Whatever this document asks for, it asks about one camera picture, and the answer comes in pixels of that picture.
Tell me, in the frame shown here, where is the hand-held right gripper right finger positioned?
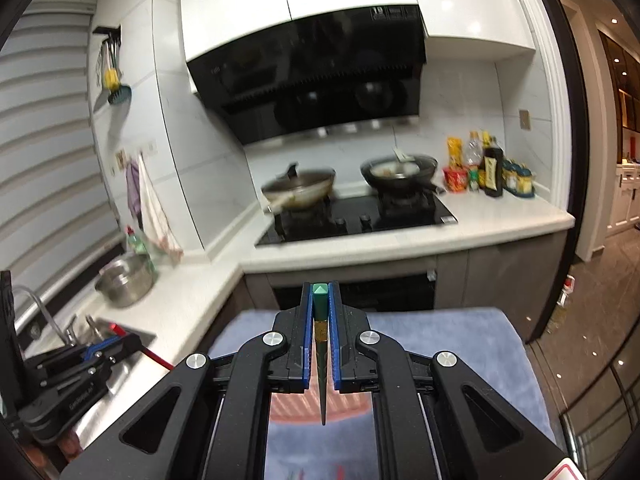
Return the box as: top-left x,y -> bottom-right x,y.
327,282 -> 573,480

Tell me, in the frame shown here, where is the teal condiment jar set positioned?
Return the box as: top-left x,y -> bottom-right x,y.
502,157 -> 536,196

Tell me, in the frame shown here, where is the grey base cabinet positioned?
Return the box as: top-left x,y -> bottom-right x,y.
242,230 -> 571,341

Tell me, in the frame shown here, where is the wok with glass lid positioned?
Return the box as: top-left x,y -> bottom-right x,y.
261,162 -> 337,213

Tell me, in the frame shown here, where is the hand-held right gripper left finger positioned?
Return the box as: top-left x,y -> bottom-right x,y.
60,282 -> 316,480

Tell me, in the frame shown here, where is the black frying pan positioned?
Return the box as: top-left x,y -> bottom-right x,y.
360,152 -> 446,196

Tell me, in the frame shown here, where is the pink perforated utensil basket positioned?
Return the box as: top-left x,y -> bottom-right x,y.
269,392 -> 375,422

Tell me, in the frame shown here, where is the white window blind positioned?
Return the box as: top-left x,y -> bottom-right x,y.
0,2 -> 126,306

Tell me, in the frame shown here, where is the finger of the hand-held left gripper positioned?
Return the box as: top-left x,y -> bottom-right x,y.
24,340 -> 122,377
35,334 -> 147,397

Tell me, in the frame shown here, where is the white hanging cloth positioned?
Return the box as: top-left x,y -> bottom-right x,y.
137,152 -> 183,266

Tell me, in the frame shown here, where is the stainless steel sink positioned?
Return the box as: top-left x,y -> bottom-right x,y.
25,315 -> 157,411

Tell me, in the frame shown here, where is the person's left hand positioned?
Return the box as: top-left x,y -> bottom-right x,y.
30,427 -> 81,468

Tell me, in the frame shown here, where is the yellow seasoning packet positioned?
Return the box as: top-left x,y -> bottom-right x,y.
446,137 -> 465,171

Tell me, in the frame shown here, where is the black glass gas stove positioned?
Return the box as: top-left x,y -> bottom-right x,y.
254,192 -> 458,248

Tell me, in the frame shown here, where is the chrome faucet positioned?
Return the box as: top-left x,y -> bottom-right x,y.
10,285 -> 76,346

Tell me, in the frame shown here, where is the green dish soap bottle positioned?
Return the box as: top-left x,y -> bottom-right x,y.
125,226 -> 161,273

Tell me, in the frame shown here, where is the built-in black appliance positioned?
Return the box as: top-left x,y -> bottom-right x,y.
270,272 -> 438,311

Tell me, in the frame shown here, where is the purple hanging cloth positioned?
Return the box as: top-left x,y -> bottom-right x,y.
125,160 -> 143,216

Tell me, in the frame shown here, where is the dark soy sauce bottle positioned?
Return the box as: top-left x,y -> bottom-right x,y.
482,136 -> 505,198

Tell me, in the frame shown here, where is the red instant noodle cup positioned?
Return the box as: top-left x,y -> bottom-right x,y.
442,166 -> 471,193

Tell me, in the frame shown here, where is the blue-grey plush mat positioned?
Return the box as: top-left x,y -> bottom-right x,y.
207,307 -> 556,480

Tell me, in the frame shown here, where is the green patterned chopstick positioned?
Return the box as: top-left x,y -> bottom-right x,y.
311,284 -> 331,426

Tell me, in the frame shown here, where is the stainless steel pot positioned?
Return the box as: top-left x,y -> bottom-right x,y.
95,255 -> 156,308

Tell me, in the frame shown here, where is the black door frame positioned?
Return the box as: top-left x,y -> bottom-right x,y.
520,0 -> 608,341

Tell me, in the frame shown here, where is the black range hood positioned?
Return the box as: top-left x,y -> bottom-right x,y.
186,4 -> 426,147

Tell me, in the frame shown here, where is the clear plastic bottle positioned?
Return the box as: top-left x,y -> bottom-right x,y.
465,131 -> 483,168

